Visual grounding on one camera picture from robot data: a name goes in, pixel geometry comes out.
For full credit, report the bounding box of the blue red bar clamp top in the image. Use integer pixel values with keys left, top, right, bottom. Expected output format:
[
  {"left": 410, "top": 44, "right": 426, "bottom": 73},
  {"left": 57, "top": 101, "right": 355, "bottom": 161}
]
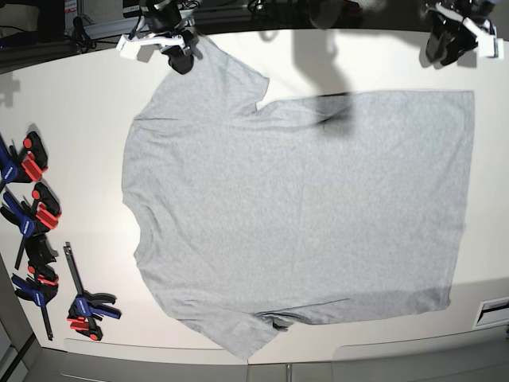
[{"left": 1, "top": 131, "right": 49, "bottom": 190}]

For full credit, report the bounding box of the blue red bar clamp right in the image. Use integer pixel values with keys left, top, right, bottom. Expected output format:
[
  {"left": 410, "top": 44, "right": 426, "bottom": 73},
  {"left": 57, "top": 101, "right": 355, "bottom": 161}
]
[{"left": 63, "top": 242, "right": 122, "bottom": 341}]

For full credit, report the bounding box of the aluminium rail frame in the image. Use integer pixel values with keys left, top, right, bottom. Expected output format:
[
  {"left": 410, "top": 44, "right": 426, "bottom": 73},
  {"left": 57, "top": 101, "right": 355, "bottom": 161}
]
[{"left": 64, "top": 0, "right": 140, "bottom": 40}]

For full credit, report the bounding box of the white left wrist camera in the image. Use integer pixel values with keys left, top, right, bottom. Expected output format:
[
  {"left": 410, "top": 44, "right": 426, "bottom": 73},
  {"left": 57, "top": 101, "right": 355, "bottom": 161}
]
[{"left": 462, "top": 18, "right": 504, "bottom": 60}]

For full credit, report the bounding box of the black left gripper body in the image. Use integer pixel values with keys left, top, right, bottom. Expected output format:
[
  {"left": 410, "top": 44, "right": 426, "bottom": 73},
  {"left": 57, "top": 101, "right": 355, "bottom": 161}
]
[{"left": 431, "top": 2, "right": 484, "bottom": 44}]

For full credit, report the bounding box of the white label plate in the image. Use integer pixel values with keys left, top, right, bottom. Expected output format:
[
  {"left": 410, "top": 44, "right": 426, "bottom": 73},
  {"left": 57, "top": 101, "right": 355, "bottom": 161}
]
[{"left": 472, "top": 297, "right": 508, "bottom": 329}]

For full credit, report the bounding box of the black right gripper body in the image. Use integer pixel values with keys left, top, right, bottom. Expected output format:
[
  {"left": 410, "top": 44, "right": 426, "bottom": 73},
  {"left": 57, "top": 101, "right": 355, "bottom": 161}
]
[{"left": 143, "top": 0, "right": 193, "bottom": 50}]

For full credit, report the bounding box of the grey T-shirt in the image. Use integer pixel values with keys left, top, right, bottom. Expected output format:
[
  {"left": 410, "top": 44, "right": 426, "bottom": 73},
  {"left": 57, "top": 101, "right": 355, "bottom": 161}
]
[{"left": 122, "top": 37, "right": 475, "bottom": 360}]

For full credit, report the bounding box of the blue red bar clamp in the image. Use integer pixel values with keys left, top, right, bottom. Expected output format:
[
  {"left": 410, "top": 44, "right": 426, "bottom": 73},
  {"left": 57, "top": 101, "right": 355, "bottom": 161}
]
[
  {"left": 1, "top": 131, "right": 49, "bottom": 190},
  {"left": 63, "top": 242, "right": 122, "bottom": 341},
  {"left": 1, "top": 181, "right": 61, "bottom": 270},
  {"left": 11, "top": 263, "right": 59, "bottom": 341}
]

